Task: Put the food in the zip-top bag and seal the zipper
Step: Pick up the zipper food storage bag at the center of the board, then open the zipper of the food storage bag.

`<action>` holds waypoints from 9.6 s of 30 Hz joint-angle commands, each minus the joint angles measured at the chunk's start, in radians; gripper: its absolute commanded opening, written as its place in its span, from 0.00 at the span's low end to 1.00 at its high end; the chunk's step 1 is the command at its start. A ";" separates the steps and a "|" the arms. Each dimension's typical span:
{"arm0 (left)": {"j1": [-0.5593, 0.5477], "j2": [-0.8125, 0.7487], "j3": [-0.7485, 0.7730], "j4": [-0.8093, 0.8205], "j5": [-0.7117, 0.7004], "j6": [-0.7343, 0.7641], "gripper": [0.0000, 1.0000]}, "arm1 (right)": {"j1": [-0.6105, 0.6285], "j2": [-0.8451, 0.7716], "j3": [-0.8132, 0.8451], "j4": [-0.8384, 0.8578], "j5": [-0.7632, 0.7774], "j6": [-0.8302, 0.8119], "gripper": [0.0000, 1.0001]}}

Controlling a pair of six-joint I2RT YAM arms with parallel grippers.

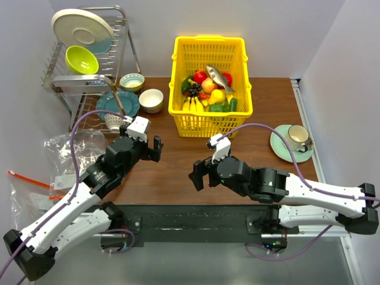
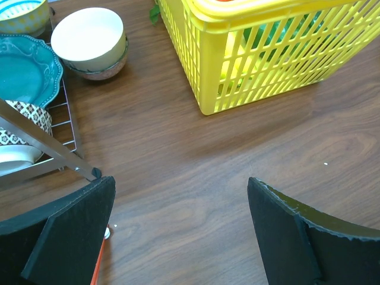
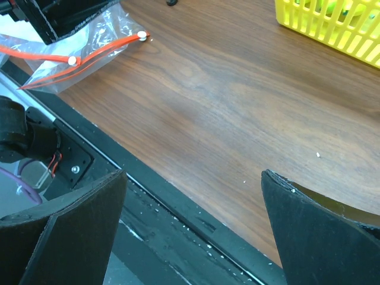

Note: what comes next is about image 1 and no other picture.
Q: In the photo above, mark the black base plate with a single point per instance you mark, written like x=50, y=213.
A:
x=197, y=223

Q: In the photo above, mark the grey toy fish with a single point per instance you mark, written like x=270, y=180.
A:
x=218, y=78

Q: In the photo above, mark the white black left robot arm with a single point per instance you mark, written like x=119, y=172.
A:
x=36, y=248

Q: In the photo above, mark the teal patterned small bowl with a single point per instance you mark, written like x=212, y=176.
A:
x=132, y=82

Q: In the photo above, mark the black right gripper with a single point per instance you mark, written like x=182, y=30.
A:
x=200, y=168

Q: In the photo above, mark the white cream bowl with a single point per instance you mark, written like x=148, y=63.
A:
x=151, y=100

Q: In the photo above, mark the metal dish rack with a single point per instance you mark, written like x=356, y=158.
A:
x=79, y=93

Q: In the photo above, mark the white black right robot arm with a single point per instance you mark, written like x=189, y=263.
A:
x=302, y=202

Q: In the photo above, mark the large cream blue plate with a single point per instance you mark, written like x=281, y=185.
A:
x=77, y=27

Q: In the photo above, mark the yellow toy banana bunch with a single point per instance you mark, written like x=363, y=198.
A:
x=193, y=104

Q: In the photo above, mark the cream enamel mug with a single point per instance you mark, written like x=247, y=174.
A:
x=299, y=139

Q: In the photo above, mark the lime green bowl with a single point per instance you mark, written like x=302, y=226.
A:
x=80, y=61

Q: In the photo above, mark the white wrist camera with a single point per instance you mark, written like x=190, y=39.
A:
x=135, y=128
x=221, y=146

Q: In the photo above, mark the yellow plastic basket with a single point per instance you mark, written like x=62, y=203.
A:
x=193, y=53

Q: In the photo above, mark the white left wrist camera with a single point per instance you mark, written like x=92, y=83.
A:
x=135, y=128

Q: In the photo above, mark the teal scalloped plate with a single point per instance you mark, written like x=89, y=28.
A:
x=128, y=99

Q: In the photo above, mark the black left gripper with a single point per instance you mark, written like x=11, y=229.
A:
x=150, y=154

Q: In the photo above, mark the dark green toy pepper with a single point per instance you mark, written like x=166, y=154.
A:
x=186, y=85

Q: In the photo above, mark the green toy cucumber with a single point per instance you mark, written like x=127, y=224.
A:
x=233, y=105

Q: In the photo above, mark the clear bag red zipper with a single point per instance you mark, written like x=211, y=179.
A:
x=30, y=198

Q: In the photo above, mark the green toy bell pepper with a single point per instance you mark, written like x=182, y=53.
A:
x=220, y=108

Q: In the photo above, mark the toy peach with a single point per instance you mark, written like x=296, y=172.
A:
x=208, y=85

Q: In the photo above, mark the black toy grapes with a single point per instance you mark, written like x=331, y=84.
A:
x=194, y=90

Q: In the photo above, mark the clear zip top bag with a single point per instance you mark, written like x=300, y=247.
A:
x=88, y=145

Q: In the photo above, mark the yellow toy pear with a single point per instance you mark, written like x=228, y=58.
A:
x=217, y=96

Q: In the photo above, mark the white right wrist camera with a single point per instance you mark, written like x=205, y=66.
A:
x=221, y=146

